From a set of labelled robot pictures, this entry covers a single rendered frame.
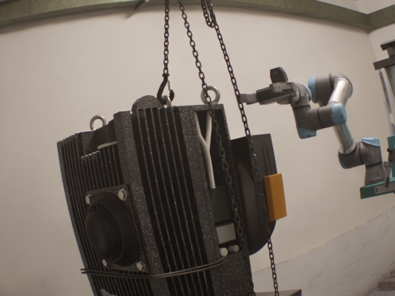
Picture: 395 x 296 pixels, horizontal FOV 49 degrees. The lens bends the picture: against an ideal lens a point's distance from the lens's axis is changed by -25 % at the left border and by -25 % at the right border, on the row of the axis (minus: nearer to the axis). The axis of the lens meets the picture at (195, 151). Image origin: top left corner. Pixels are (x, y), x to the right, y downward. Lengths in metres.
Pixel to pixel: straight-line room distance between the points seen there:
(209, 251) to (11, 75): 1.64
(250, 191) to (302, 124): 0.30
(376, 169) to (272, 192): 0.72
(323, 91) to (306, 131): 0.38
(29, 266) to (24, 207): 0.36
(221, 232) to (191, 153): 0.29
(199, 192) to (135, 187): 0.24
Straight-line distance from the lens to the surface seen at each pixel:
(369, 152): 2.36
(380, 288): 4.22
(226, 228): 1.86
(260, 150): 1.88
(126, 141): 1.61
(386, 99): 2.46
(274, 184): 1.86
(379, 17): 4.65
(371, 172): 2.37
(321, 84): 2.14
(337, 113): 1.75
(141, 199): 1.61
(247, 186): 1.89
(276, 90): 1.58
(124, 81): 3.05
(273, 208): 1.85
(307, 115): 1.80
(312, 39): 4.07
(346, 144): 2.35
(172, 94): 1.93
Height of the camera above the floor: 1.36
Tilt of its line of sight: 3 degrees up
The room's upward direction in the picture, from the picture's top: 11 degrees counter-clockwise
